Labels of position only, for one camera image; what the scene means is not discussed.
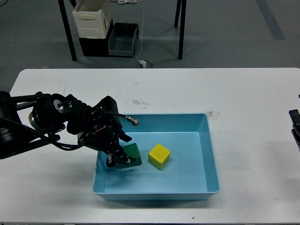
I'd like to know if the black left table leg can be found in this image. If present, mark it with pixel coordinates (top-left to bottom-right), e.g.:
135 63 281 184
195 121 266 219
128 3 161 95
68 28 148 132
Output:
58 0 77 61

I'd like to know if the white power adapter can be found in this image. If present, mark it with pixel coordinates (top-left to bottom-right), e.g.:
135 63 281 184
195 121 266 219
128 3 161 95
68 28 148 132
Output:
139 60 147 68

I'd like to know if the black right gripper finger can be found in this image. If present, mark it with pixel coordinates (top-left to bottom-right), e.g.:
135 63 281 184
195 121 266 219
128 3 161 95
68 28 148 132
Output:
289 109 300 148

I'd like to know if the blue plastic bin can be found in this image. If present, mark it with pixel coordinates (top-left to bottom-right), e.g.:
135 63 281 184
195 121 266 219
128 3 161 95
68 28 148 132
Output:
92 113 220 201

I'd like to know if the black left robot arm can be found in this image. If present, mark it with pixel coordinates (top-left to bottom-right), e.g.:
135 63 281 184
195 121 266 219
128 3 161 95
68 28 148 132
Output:
0 91 138 168

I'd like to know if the black base box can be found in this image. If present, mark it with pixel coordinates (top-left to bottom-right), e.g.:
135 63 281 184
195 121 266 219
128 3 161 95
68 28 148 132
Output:
78 22 114 58

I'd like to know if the yellow cube block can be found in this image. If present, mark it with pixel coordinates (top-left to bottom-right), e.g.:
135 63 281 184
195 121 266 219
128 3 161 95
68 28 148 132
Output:
148 143 171 170

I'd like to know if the black table leg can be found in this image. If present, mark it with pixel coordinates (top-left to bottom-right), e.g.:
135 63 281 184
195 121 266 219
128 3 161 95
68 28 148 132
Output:
174 0 182 28
178 0 187 60
58 0 77 61

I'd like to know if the black right table leg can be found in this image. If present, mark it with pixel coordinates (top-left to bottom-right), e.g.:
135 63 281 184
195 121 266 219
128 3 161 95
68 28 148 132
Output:
178 0 187 60

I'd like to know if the cream plastic crate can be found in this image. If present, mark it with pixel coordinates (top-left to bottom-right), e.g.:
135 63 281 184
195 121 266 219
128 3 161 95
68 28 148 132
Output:
72 0 112 39

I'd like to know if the black rear table leg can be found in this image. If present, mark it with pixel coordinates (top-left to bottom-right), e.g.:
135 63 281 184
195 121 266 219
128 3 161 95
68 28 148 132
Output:
174 0 182 28

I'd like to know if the white coiled cable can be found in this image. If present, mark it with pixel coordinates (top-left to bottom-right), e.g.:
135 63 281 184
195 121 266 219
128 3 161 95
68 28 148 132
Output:
110 0 143 6

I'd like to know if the dark grey storage bin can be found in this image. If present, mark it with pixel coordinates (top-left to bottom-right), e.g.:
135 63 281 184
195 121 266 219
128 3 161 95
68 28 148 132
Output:
108 22 139 58

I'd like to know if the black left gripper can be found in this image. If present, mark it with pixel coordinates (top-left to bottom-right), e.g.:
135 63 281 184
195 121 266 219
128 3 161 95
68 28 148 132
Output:
67 95 136 168

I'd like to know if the green block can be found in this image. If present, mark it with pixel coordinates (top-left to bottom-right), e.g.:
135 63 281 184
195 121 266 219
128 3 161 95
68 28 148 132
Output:
123 143 142 167

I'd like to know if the white hanging cable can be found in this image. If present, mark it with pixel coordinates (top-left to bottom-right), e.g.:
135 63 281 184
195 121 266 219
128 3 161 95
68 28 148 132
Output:
136 0 145 62

